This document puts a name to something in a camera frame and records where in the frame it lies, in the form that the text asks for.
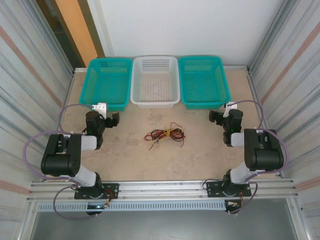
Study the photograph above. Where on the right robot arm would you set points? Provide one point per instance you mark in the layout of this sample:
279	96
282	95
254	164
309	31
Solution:
265	155

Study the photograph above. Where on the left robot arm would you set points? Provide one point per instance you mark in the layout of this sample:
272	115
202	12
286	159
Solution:
57	162

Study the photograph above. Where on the teal plastic basket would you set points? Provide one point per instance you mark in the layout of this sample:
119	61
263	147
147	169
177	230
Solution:
107	82
203	82

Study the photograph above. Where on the white plastic basket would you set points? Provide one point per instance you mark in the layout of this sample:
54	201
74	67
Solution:
155	82

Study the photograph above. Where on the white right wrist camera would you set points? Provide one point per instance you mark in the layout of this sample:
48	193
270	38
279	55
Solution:
228	110

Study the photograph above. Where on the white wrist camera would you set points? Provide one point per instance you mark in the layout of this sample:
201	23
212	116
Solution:
101	108
228	110

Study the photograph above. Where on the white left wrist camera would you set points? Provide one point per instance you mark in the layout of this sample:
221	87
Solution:
101	108

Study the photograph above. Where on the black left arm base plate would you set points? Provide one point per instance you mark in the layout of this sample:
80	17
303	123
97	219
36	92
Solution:
112	191

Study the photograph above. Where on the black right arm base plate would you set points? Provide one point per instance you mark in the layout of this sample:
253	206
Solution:
212	190

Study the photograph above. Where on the striped enclosure side panel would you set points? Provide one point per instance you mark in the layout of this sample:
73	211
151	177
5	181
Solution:
295	75
25	75

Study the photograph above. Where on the aluminium mounting rail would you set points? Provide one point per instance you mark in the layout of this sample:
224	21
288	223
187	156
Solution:
162	187

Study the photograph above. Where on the wooden door frame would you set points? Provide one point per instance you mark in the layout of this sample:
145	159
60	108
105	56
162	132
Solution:
75	25

